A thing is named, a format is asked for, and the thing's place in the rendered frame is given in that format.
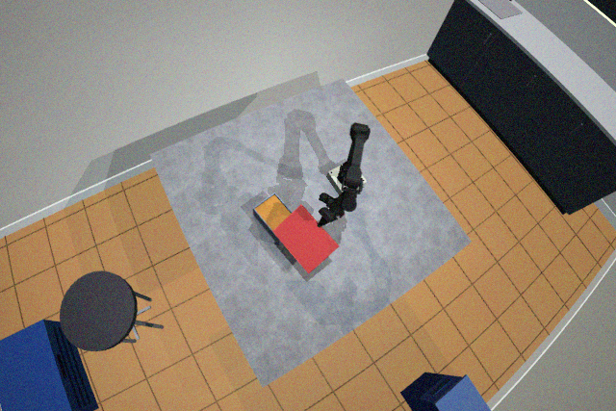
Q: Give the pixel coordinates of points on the red lid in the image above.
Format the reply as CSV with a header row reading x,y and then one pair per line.
x,y
308,243

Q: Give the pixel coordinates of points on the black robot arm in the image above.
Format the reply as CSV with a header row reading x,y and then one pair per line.
x,y
350,174

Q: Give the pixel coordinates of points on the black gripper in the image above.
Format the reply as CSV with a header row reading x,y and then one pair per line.
x,y
329,215

